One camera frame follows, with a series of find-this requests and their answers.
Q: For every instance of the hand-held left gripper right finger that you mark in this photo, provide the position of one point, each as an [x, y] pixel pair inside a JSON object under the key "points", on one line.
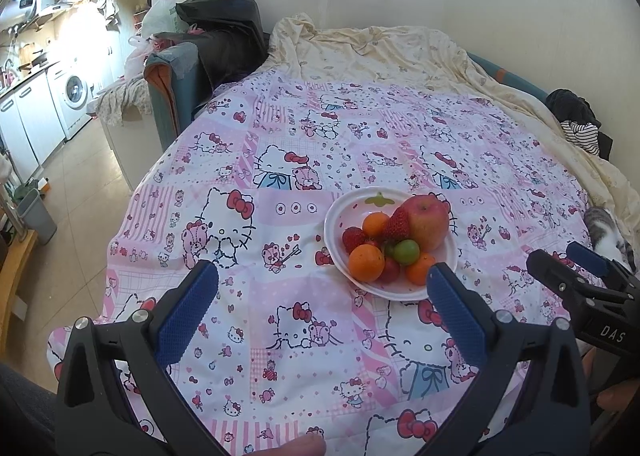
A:
{"points": [[455, 316]]}

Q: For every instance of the grey white cat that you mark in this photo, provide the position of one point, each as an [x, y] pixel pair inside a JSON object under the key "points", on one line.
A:
{"points": [[605, 231]]}

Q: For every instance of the red strawberry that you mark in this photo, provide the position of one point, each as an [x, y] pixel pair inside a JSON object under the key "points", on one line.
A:
{"points": [[353, 239], [398, 225]]}

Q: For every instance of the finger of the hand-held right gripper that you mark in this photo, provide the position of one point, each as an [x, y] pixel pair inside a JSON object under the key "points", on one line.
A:
{"points": [[589, 257], [552, 271]]}

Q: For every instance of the dark jacket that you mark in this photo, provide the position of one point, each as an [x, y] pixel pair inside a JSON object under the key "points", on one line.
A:
{"points": [[235, 55]]}

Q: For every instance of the large mandarin orange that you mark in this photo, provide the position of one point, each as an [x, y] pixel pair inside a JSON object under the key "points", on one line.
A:
{"points": [[366, 263]]}

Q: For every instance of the grey trash bin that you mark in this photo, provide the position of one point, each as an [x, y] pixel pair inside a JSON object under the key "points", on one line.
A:
{"points": [[36, 216]]}

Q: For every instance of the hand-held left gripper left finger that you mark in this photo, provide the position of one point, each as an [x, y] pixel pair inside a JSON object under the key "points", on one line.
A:
{"points": [[187, 316]]}

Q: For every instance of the pink cloth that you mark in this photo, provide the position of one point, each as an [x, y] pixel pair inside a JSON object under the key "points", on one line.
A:
{"points": [[172, 38]]}

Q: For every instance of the person's left hand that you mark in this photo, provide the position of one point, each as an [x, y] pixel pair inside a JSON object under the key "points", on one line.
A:
{"points": [[305, 447]]}

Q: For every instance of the large green grape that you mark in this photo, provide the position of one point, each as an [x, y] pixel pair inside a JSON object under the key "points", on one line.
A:
{"points": [[406, 251]]}

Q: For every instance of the white plastic bag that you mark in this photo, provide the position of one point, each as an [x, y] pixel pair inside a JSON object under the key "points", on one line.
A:
{"points": [[160, 15]]}

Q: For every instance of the small mandarin orange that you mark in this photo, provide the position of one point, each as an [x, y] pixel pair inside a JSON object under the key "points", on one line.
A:
{"points": [[375, 225]]}

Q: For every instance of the pink strawberry-shaped plate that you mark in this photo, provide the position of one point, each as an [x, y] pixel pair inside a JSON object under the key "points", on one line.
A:
{"points": [[342, 216]]}

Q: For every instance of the person's right hand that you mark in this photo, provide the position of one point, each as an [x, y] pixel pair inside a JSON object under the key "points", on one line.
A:
{"points": [[620, 397]]}

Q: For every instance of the black plastic bag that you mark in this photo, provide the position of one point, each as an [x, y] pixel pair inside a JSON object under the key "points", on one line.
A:
{"points": [[220, 5]]}

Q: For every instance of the white box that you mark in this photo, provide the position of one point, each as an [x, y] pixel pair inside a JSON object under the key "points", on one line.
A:
{"points": [[130, 145]]}

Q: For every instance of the red apple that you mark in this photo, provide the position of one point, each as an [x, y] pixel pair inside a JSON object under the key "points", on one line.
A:
{"points": [[426, 221]]}

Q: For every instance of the medium mandarin orange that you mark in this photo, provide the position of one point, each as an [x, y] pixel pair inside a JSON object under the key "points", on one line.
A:
{"points": [[420, 268]]}

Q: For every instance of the pink cartoon printed blanket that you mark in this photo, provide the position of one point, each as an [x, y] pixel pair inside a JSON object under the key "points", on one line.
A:
{"points": [[280, 155]]}

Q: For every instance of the pale cloth pile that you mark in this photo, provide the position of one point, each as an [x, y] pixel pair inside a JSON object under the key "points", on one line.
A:
{"points": [[120, 95]]}

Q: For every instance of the white kitchen cabinets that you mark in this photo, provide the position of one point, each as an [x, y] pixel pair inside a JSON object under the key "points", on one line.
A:
{"points": [[30, 120]]}

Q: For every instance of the white washing machine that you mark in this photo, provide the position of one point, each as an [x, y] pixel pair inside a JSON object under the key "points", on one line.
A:
{"points": [[75, 90]]}

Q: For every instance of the blue sofa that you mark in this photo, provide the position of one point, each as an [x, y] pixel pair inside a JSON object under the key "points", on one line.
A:
{"points": [[170, 85]]}

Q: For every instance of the person's dark pants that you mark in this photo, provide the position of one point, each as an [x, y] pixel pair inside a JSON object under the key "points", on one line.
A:
{"points": [[22, 416]]}

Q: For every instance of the dark clothes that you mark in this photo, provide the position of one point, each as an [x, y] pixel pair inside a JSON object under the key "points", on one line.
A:
{"points": [[570, 105]]}

